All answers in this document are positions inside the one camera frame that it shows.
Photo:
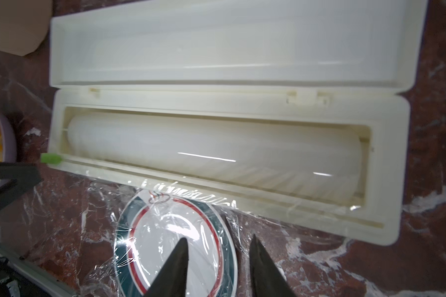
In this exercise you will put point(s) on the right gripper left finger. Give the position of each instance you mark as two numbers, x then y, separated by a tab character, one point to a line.
171	281

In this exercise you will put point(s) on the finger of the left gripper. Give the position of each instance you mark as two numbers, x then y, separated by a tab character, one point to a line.
18	178

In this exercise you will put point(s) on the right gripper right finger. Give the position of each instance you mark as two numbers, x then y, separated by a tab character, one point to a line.
266	279

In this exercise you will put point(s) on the white plate green red rim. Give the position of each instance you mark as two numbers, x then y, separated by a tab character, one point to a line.
150	227

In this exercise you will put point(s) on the cream plastic wrap dispenser box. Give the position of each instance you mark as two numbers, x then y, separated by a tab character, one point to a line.
336	64

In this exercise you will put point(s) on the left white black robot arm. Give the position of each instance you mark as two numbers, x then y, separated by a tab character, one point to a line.
19	278

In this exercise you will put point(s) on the plastic wrap roll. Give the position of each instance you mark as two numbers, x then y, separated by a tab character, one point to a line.
290	159

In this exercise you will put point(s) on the beige flower pot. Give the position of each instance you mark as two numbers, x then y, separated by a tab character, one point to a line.
24	25

